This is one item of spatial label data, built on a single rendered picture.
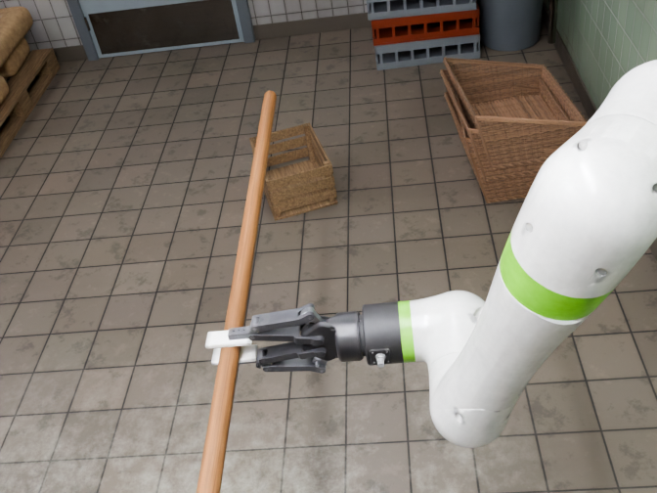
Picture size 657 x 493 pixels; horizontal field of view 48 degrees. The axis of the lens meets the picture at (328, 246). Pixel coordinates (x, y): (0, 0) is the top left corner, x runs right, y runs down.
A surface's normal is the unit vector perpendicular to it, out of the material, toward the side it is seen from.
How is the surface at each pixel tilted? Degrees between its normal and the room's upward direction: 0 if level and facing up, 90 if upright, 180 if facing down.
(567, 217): 75
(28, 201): 0
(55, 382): 0
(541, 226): 82
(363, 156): 0
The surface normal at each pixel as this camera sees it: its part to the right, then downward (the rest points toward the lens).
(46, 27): -0.03, 0.64
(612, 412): -0.13, -0.76
